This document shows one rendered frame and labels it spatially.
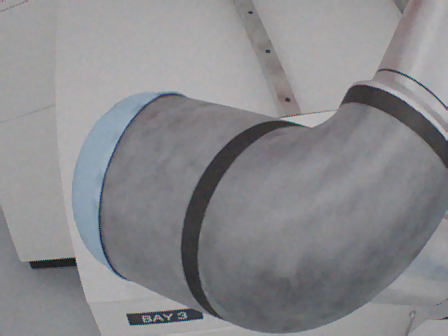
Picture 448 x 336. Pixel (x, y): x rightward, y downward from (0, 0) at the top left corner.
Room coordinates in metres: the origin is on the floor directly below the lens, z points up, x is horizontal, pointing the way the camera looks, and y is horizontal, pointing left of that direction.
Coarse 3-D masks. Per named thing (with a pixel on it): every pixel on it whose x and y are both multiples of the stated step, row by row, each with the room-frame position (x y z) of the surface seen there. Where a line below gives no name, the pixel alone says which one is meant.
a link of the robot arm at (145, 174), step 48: (144, 96) 0.47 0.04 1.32; (96, 144) 0.44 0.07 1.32; (144, 144) 0.41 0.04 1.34; (192, 144) 0.40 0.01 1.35; (240, 144) 0.39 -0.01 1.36; (96, 192) 0.40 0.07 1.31; (144, 192) 0.38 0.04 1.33; (192, 192) 0.37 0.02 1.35; (96, 240) 0.39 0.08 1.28; (144, 240) 0.37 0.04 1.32; (192, 240) 0.35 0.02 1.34; (432, 240) 0.47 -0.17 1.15; (192, 288) 0.33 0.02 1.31; (432, 288) 0.44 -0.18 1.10
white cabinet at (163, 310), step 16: (96, 304) 0.65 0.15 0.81; (112, 304) 0.65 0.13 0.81; (128, 304) 0.66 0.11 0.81; (144, 304) 0.66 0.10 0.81; (160, 304) 0.66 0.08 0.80; (176, 304) 0.67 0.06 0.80; (368, 304) 0.70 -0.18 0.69; (384, 304) 0.71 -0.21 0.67; (96, 320) 0.65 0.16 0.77; (112, 320) 0.65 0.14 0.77; (128, 320) 0.65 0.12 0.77; (144, 320) 0.66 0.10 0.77; (160, 320) 0.66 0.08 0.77; (176, 320) 0.66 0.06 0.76; (192, 320) 0.67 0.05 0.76; (208, 320) 0.67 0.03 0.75; (352, 320) 0.70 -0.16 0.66; (368, 320) 0.70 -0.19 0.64; (384, 320) 0.71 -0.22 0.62; (400, 320) 0.71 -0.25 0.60; (416, 320) 0.72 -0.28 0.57
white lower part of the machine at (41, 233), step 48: (48, 0) 1.26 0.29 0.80; (0, 48) 1.24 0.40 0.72; (48, 48) 1.26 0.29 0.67; (0, 96) 1.24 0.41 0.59; (48, 96) 1.26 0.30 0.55; (0, 144) 1.24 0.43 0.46; (48, 144) 1.26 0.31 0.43; (0, 192) 1.23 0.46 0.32; (48, 192) 1.25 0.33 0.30; (48, 240) 1.25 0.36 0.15
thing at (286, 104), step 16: (240, 0) 1.11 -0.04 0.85; (240, 16) 1.10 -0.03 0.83; (256, 16) 1.07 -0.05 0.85; (256, 32) 1.04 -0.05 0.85; (256, 48) 1.01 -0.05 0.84; (272, 48) 1.00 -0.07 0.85; (272, 64) 0.97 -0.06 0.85; (272, 80) 0.94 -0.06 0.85; (288, 80) 0.94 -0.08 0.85; (272, 96) 0.94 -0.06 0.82; (288, 96) 0.91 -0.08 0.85; (288, 112) 0.89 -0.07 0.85
